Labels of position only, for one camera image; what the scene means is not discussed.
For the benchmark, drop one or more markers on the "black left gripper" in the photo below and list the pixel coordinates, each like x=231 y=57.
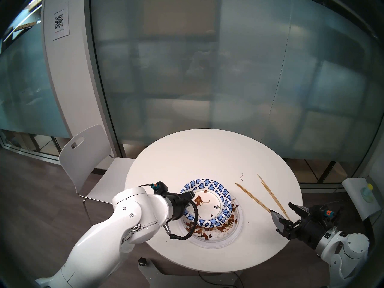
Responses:
x=177 y=206

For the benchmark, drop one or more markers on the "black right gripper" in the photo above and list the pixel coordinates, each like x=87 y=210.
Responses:
x=309 y=230

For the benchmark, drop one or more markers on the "brown leafy scrap pieces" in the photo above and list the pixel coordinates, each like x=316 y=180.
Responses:
x=198 y=199

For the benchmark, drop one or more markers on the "white paper plate with leftovers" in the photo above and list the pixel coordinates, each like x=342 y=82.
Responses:
x=228 y=236

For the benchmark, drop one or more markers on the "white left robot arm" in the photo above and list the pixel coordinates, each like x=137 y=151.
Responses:
x=120 y=230

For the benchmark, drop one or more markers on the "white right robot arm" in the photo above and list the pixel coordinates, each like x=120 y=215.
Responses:
x=351 y=248

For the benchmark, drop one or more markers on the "wooden chopsticks pair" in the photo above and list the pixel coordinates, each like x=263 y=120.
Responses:
x=259 y=177
x=274 y=200
x=261 y=202

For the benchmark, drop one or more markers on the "wooden chopstick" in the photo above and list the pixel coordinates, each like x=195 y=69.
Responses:
x=252 y=197

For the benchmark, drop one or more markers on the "grey chair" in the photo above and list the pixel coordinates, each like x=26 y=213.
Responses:
x=354 y=197

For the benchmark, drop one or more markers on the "black star knob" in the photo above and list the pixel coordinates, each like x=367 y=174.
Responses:
x=142 y=262

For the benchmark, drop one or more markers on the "yellow capped green bottle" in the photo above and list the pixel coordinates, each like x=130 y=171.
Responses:
x=367 y=194

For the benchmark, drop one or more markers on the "white QR code sign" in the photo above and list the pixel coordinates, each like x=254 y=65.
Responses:
x=60 y=32

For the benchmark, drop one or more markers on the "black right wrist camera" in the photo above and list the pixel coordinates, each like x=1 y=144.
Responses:
x=318 y=212

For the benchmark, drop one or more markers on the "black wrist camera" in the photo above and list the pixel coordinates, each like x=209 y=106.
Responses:
x=318 y=212
x=160 y=187

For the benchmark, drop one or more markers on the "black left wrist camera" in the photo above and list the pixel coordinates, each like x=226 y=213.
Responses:
x=160 y=187

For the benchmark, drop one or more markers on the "black perforated shelf post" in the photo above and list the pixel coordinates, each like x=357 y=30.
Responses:
x=56 y=145
x=327 y=171

